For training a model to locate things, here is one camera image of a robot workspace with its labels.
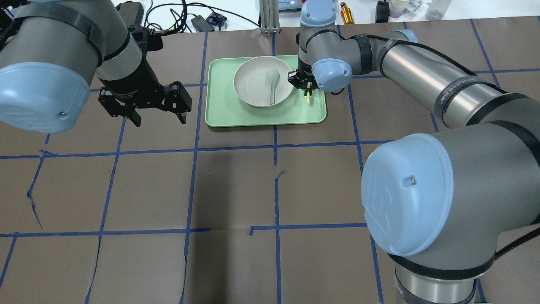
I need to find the yellow plastic fork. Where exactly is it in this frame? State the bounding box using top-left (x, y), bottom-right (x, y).
top-left (305, 88), bottom-right (312, 106)

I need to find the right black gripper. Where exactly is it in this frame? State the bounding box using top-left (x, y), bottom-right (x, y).
top-left (287, 68), bottom-right (318, 95)

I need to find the light green tray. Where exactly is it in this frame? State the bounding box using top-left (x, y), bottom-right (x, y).
top-left (205, 54), bottom-right (327, 128)

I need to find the white round plate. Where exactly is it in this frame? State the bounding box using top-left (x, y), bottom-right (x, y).
top-left (233, 56), bottom-right (293, 108)

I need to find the right robot arm grey silver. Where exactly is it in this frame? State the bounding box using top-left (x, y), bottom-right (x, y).
top-left (289, 0), bottom-right (540, 304)

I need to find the black power adapter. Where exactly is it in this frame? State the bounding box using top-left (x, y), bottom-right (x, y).
top-left (191, 15), bottom-right (215, 33)

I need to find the pale green plastic spoon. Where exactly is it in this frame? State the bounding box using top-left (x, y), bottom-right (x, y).
top-left (266, 69), bottom-right (280, 105)

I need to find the aluminium frame post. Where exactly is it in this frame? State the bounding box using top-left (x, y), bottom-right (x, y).
top-left (259, 0), bottom-right (281, 33)

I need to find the left robot arm grey silver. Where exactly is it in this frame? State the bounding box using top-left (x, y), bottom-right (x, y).
top-left (0, 0), bottom-right (192, 133)

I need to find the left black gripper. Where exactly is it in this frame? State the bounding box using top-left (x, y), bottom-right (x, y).
top-left (98, 25), bottom-right (192, 127)

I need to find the gold metal cylinder tool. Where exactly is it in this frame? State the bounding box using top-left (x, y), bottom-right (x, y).
top-left (340, 2), bottom-right (354, 24)

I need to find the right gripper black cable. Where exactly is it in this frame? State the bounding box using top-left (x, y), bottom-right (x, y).
top-left (333, 34), bottom-right (540, 258)

